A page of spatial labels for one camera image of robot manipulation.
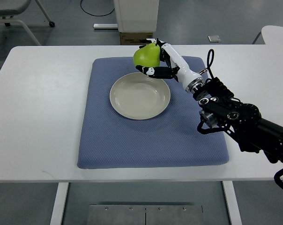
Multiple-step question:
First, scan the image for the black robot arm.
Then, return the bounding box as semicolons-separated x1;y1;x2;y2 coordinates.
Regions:
192;75;283;190

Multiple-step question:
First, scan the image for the white right table leg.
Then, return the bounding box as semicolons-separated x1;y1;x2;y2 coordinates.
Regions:
222;181;242;225

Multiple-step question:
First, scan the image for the green pear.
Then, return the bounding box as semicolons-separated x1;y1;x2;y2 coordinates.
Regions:
133;42;160;67

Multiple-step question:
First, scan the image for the silver floor rail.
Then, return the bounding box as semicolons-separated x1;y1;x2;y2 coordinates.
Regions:
93;23;118;30

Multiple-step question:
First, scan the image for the black floor cable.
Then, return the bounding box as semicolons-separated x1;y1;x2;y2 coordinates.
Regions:
80;0;115;17

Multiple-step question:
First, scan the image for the cardboard box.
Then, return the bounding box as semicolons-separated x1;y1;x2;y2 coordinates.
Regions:
119;32;153;45

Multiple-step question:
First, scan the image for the white round side table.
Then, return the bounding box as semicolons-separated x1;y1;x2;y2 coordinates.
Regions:
252;25;283;45

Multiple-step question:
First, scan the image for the white rolling chair frame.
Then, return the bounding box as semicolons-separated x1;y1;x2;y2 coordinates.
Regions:
0;0;56;46

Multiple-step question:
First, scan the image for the cream round plate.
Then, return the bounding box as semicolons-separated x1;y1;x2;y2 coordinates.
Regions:
110;72;171;120

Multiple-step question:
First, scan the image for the white table leg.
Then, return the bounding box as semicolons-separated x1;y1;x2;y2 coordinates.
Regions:
50;182;69;225
222;181;242;225

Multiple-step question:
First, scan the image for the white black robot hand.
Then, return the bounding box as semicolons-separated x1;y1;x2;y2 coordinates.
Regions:
135;38;204;93

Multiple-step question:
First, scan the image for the white pedestal column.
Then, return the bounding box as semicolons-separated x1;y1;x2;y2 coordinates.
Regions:
113;0;159;33

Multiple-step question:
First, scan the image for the white left table leg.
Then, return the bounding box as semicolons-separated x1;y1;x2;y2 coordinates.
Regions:
50;182;69;225

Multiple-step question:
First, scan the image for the grey floor outlet plate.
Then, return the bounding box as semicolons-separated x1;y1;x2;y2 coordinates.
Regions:
208;35;221;43

